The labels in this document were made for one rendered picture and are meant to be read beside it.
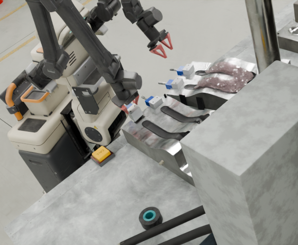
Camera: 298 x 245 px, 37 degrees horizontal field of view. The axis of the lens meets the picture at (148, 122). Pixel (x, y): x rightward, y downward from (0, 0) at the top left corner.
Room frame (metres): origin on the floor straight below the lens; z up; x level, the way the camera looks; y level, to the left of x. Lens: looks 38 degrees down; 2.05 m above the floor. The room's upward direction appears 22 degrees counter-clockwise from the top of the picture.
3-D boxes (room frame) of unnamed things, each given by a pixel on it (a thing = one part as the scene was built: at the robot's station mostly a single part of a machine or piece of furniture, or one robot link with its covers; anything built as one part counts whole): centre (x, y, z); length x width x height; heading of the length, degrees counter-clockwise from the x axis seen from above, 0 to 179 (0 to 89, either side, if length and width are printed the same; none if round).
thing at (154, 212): (1.08, 0.12, 0.82); 0.08 x 0.08 x 0.04
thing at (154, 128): (1.40, -0.11, 0.92); 0.35 x 0.16 x 0.09; 25
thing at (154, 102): (1.65, -0.04, 0.89); 0.13 x 0.05 x 0.05; 25
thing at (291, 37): (1.74, -0.82, 0.84); 0.20 x 0.15 x 0.07; 25
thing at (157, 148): (1.38, -0.10, 0.87); 0.50 x 0.26 x 0.14; 25
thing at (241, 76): (1.61, -0.38, 0.90); 0.26 x 0.18 x 0.08; 43
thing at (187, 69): (1.84, -0.24, 0.86); 0.13 x 0.05 x 0.05; 43
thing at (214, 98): (1.61, -0.39, 0.86); 0.50 x 0.26 x 0.11; 43
